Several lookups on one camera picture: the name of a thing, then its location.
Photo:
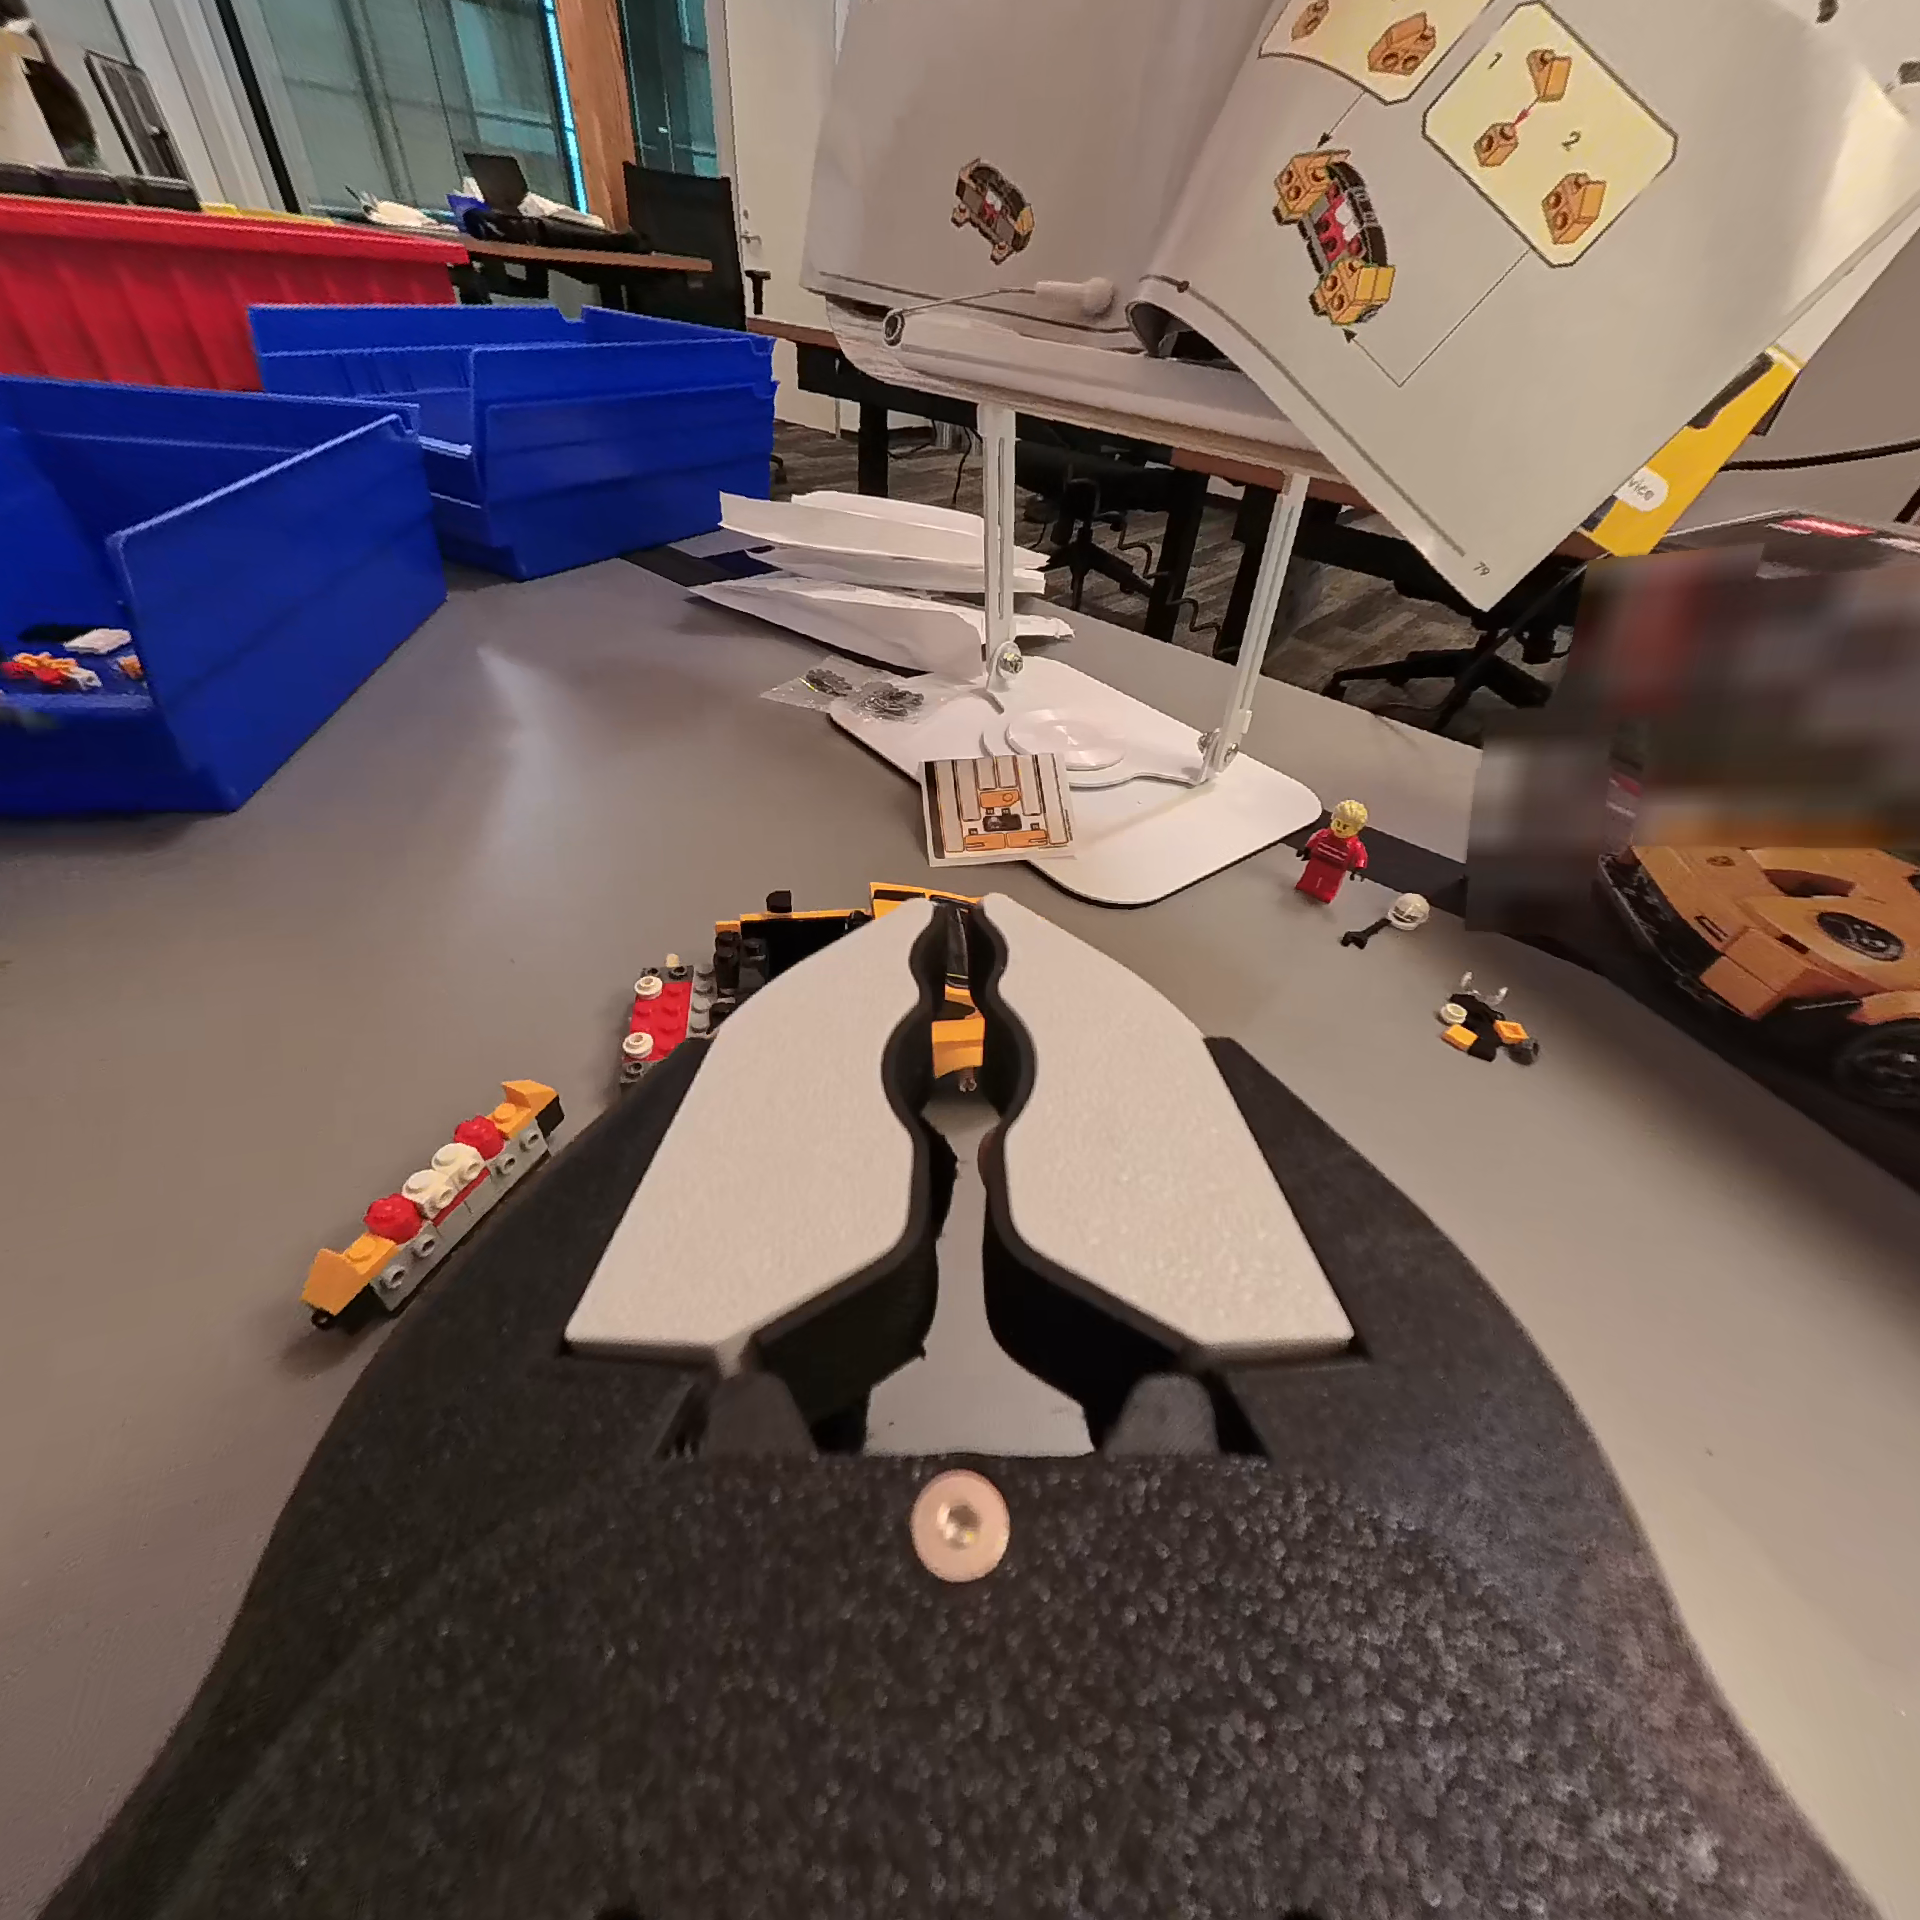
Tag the black chair base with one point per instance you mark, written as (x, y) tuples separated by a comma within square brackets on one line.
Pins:
[(1103, 538), (1455, 661)]

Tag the red white orange lego strip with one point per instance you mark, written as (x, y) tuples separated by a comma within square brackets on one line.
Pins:
[(434, 1200)]

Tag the lego instruction booklet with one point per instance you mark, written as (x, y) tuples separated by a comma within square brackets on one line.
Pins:
[(1499, 329)]

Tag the red plastic bin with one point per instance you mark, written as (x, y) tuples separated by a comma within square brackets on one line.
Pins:
[(180, 299)]

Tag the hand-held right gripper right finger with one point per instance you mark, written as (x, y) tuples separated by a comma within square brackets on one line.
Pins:
[(1155, 1170)]

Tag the white book stand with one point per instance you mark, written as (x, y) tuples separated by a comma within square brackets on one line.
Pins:
[(1199, 841)]

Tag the orange lego car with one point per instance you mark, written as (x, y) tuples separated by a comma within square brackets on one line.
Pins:
[(661, 1028)]

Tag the black laptop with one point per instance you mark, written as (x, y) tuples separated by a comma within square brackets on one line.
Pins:
[(495, 180)]

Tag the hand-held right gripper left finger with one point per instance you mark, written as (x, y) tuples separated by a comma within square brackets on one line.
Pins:
[(751, 1170)]

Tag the small orange black lego assembly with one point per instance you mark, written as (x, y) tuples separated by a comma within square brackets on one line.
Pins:
[(1485, 1028)]

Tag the red lego minifigure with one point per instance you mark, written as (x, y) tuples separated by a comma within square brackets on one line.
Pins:
[(1332, 856)]

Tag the yellow box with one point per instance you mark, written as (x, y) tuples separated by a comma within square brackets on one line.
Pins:
[(1694, 466)]

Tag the lego set box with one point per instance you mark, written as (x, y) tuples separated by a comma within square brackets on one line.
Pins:
[(1769, 960)]

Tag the lego sticker sheet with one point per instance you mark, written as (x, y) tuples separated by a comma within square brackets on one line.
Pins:
[(997, 810)]

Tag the background wooden desk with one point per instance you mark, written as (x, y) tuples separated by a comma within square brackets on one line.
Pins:
[(599, 259)]

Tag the white lego helmet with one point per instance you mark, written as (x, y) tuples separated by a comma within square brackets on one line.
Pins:
[(1411, 912)]

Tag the white paper bag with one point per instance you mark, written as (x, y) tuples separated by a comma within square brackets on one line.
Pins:
[(856, 623), (856, 533)]

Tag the loose small lego pieces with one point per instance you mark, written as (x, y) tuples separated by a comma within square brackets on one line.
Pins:
[(58, 667)]

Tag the blue bin with lego pieces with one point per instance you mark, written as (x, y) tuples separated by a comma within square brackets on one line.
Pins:
[(271, 661)]

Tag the long wooden edge table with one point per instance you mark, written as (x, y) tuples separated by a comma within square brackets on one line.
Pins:
[(795, 337)]

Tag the clear bag of dark parts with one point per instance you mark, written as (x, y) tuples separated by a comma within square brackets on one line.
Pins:
[(809, 682), (889, 700)]

